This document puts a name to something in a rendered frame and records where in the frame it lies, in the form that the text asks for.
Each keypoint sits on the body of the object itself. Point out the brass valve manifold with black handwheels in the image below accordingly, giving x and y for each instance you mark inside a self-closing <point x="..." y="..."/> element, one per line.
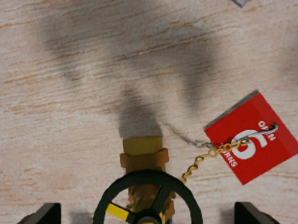
<point x="147" y="153"/>

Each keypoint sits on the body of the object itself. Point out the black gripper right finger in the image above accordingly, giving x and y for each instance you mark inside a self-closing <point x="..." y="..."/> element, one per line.
<point x="247" y="213"/>

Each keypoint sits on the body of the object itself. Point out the red tag with gold chain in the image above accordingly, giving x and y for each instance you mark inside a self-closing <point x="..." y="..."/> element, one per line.
<point x="247" y="142"/>

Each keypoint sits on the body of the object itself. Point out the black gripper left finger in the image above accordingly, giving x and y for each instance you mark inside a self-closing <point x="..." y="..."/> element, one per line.
<point x="48" y="213"/>

